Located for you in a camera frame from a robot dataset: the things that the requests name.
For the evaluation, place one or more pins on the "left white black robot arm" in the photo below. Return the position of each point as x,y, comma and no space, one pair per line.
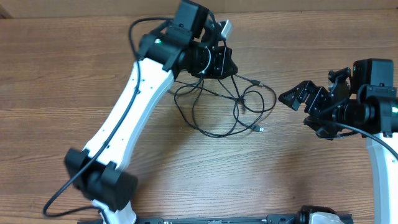
192,41

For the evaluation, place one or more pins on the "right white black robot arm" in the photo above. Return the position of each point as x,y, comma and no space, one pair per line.
360,100

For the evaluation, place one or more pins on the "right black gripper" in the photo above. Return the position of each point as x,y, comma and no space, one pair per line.
317,98

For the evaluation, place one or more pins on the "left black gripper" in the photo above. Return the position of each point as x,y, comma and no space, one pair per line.
223,56

